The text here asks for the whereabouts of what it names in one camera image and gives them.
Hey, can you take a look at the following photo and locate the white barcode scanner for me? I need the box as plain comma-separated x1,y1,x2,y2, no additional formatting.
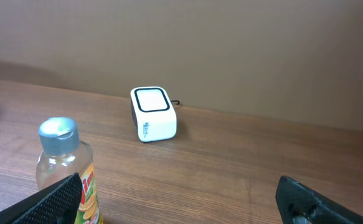
130,86,177,142

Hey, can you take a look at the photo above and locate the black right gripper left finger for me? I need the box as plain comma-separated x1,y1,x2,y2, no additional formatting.
0,172,82,224

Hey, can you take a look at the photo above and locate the yellow liquid bottle grey cap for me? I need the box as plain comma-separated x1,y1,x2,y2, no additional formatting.
35,117,103,224

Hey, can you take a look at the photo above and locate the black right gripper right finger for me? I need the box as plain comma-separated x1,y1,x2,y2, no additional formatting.
275,175,363,224

